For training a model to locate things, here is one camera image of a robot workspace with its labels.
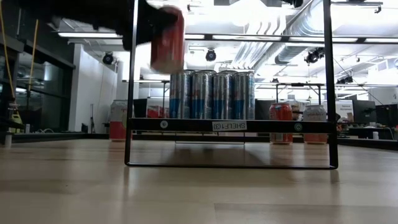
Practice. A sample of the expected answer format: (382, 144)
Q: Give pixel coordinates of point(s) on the round black ceiling spotlight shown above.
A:
(108, 58)
(211, 55)
(311, 57)

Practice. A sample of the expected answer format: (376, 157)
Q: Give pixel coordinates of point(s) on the white and red short can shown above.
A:
(118, 109)
(315, 113)

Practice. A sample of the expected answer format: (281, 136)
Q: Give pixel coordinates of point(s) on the red Fanta can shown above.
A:
(169, 53)
(280, 111)

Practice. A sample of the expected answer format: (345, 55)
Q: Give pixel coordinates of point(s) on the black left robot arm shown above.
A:
(77, 12)

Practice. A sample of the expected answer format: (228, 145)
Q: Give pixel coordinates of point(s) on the red and white box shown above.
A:
(157, 112)

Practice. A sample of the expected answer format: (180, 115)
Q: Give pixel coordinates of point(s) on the black monitor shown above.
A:
(363, 112)
(140, 109)
(387, 115)

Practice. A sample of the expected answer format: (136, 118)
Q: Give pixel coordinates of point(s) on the white sign board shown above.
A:
(345, 109)

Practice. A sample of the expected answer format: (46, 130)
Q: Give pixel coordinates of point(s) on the black aluminium rig frame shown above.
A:
(62, 136)

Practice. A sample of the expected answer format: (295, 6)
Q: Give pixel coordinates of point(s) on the black tripod stand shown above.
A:
(92, 124)

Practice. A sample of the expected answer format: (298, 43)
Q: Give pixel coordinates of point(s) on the long ceiling light strip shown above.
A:
(93, 35)

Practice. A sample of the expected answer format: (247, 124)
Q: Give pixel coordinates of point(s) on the small white cup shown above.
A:
(27, 128)
(375, 135)

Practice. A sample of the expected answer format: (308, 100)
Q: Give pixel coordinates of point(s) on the black background table frame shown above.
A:
(298, 84)

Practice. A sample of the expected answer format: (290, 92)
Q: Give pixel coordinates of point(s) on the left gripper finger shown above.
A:
(163, 17)

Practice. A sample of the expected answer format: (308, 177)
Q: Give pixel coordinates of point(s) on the yellow plug block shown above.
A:
(16, 121)

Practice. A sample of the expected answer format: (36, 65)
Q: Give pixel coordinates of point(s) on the wooden shelf black metal frame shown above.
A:
(186, 125)

